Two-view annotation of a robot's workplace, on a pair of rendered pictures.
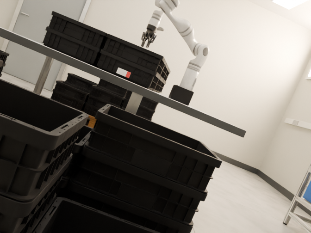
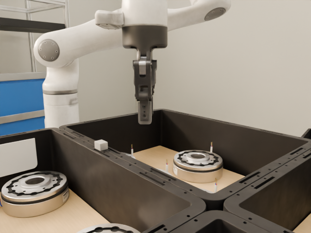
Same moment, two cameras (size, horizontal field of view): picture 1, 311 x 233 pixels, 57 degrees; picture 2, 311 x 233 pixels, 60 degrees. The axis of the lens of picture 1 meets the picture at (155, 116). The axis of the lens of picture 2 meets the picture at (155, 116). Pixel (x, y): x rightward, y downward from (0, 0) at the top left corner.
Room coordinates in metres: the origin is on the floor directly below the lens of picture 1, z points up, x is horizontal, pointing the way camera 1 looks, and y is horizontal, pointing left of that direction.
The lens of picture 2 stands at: (2.39, 0.60, 1.07)
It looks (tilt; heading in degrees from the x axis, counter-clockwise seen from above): 13 degrees down; 224
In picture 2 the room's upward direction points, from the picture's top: straight up
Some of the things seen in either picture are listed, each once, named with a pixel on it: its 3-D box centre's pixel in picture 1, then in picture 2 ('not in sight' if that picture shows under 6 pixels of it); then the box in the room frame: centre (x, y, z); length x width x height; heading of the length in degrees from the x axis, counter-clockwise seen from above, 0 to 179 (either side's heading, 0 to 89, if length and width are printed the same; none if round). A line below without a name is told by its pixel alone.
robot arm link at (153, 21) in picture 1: (156, 23); (133, 8); (2.08, 0.25, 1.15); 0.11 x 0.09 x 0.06; 132
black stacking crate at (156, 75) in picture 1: (129, 71); not in sight; (2.01, 0.29, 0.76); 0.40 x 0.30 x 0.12; 86
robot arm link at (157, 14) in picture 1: (161, 9); not in sight; (2.07, 0.25, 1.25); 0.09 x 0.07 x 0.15; 105
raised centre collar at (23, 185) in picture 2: not in sight; (35, 181); (2.23, 0.16, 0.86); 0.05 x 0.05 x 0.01
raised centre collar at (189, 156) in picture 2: not in sight; (197, 156); (1.94, 0.29, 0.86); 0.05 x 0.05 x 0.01
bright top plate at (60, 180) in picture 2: not in sight; (35, 184); (2.23, 0.16, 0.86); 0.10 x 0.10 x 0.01
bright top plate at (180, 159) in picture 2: not in sight; (197, 159); (1.94, 0.29, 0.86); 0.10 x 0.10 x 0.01
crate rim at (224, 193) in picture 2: (138, 50); (175, 139); (2.01, 0.29, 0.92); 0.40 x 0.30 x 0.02; 86
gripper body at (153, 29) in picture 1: (150, 31); (145, 52); (2.07, 0.26, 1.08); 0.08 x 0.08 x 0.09
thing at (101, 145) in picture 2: not in sight; (101, 144); (2.16, 0.26, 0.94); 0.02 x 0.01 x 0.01; 86
